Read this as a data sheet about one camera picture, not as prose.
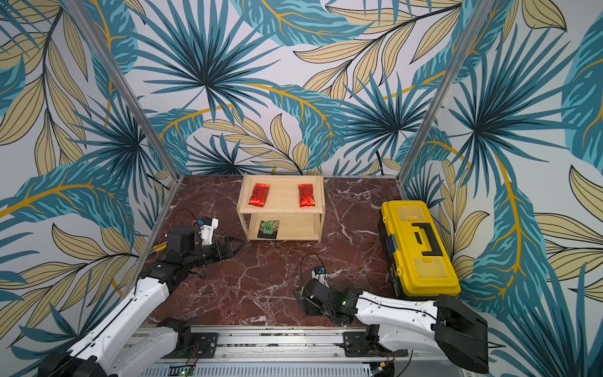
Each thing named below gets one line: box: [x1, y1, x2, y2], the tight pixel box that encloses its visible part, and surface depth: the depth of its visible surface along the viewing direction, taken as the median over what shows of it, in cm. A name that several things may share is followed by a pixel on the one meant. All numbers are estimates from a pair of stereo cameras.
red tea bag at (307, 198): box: [298, 183, 316, 208], surface depth 85 cm
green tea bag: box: [257, 219, 280, 240], surface depth 100 cm
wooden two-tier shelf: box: [236, 174, 326, 242], surface depth 89 cm
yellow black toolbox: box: [377, 200, 461, 298], surface depth 79 cm
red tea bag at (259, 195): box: [248, 183, 271, 208], surface depth 85 cm
